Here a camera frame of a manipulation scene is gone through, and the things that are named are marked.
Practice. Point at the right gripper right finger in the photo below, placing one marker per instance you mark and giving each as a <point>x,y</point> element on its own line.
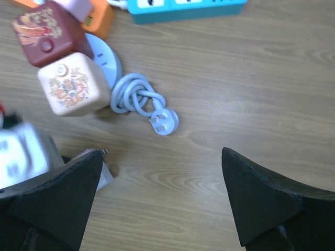
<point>274,212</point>

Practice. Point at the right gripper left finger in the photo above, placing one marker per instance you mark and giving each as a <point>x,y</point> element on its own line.
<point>50,211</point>

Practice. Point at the peach cube socket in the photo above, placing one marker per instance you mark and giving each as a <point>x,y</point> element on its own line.
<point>74,86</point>

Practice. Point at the light blue round socket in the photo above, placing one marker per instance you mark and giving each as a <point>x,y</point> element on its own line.
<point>106,58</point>

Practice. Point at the dark red cube socket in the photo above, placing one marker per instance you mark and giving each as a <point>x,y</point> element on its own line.
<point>49,32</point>

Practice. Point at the white cube adapter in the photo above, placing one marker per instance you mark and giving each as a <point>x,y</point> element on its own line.
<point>105,176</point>

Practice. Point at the orange power strip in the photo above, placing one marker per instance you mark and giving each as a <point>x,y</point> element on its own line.
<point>100,19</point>

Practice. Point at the pink power strip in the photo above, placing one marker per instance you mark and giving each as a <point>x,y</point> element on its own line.
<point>80,9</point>

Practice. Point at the teal power strip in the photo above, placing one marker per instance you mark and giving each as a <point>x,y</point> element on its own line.
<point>149,12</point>

